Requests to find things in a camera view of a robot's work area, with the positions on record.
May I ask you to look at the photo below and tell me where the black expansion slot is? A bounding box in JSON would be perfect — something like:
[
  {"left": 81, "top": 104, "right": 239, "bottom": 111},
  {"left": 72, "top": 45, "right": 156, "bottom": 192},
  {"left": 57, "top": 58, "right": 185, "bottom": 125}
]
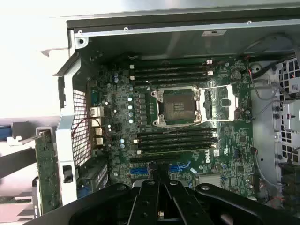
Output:
[{"left": 130, "top": 156, "right": 180, "bottom": 164}]

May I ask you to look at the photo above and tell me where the open PC case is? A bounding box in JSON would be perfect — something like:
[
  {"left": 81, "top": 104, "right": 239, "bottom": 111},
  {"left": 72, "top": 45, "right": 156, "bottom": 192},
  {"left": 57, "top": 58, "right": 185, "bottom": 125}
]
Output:
[{"left": 52, "top": 7, "right": 300, "bottom": 211}]

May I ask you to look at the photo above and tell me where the black RAM slot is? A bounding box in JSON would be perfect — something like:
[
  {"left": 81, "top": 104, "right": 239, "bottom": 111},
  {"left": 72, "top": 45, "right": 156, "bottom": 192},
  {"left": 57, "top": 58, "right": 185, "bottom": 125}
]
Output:
[
  {"left": 133, "top": 77, "right": 209, "bottom": 85},
  {"left": 130, "top": 65, "right": 214, "bottom": 72},
  {"left": 137, "top": 139, "right": 218, "bottom": 146},
  {"left": 138, "top": 127, "right": 218, "bottom": 134},
  {"left": 130, "top": 71, "right": 214, "bottom": 78},
  {"left": 135, "top": 133, "right": 218, "bottom": 140},
  {"left": 137, "top": 145, "right": 216, "bottom": 155},
  {"left": 131, "top": 60, "right": 214, "bottom": 66}
]

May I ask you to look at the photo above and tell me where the blue disk carrier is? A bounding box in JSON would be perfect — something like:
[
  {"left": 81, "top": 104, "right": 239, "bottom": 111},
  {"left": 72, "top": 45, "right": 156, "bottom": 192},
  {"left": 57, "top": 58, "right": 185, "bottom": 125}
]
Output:
[{"left": 0, "top": 125, "right": 12, "bottom": 142}]

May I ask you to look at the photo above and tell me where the metal socket cover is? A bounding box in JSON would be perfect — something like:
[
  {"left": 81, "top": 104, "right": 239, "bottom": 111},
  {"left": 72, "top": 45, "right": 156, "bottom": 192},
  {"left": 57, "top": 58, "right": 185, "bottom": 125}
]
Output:
[{"left": 199, "top": 84, "right": 240, "bottom": 121}]

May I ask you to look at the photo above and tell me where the grey parts rack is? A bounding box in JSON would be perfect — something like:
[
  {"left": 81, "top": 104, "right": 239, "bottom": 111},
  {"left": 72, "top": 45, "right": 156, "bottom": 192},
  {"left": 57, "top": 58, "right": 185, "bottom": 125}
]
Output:
[{"left": 0, "top": 118, "right": 58, "bottom": 225}]

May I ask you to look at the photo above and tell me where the red fan wire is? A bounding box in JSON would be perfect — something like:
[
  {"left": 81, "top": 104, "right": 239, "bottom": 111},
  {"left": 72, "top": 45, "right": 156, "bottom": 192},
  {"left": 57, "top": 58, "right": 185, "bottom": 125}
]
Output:
[{"left": 71, "top": 116, "right": 111, "bottom": 142}]

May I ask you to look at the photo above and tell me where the green Dell motherboard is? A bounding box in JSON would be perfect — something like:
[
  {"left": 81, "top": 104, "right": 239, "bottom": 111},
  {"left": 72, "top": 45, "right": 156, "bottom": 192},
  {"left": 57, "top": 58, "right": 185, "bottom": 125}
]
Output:
[{"left": 86, "top": 56, "right": 260, "bottom": 202}]

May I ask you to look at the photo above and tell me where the CPU socket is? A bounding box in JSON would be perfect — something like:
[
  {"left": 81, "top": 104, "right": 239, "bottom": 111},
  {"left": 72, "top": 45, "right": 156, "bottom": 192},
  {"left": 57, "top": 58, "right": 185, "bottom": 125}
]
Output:
[{"left": 150, "top": 85, "right": 203, "bottom": 127}]

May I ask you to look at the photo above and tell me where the grey wire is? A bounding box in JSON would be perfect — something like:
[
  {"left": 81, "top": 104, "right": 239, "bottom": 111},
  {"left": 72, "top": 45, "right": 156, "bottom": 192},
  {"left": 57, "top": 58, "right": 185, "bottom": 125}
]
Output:
[{"left": 238, "top": 34, "right": 297, "bottom": 78}]

